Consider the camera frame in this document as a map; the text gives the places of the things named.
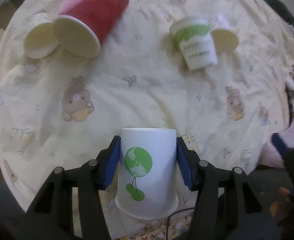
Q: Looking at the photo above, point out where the white cup green globe print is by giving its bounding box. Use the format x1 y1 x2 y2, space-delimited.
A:
115 128 178 220

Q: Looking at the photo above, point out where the small lilac paper cup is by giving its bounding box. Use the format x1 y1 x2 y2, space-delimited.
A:
210 14 239 53

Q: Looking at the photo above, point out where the small cream patterned paper cup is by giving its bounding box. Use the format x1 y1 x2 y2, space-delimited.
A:
23 12 59 59

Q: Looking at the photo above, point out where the white cup green leaf print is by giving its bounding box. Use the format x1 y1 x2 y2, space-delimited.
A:
170 15 218 71

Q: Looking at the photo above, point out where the cream bear print duvet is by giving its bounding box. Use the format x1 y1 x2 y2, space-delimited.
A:
0 0 294 211

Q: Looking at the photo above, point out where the dark clothing on bed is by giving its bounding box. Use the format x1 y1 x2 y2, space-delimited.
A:
267 0 294 37

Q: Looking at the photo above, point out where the red ribbed paper cup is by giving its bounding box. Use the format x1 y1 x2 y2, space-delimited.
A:
54 0 129 58

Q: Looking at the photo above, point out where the black cable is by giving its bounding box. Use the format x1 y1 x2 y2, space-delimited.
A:
164 205 195 240

